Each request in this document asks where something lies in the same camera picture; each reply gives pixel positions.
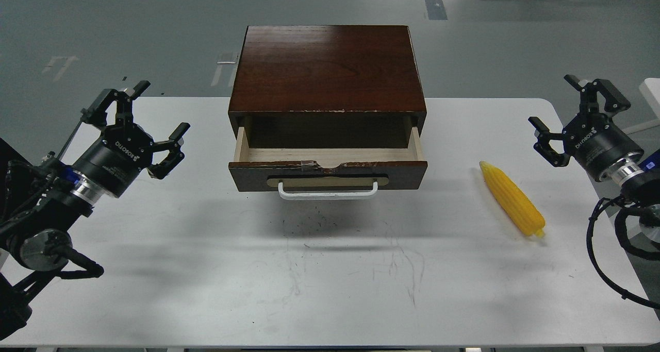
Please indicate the wooden drawer with dark front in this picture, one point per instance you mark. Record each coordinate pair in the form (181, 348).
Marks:
(260, 169)

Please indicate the white drawer handle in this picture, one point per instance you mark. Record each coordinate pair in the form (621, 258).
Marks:
(331, 195)

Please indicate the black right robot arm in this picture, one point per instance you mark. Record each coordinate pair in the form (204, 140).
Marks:
(638, 186)

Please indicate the grey floor tape strip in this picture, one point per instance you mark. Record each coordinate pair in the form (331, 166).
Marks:
(435, 10)

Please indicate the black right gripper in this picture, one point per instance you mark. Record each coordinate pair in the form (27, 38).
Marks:
(591, 137)

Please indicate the dark wooden cabinet box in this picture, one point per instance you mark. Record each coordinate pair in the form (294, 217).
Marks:
(336, 86)

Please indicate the yellow corn cob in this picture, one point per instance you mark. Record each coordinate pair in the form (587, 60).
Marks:
(513, 201)

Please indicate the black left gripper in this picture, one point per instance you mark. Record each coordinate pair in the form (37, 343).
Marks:
(114, 159)

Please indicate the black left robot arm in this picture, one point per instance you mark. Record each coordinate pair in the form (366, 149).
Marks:
(40, 202)

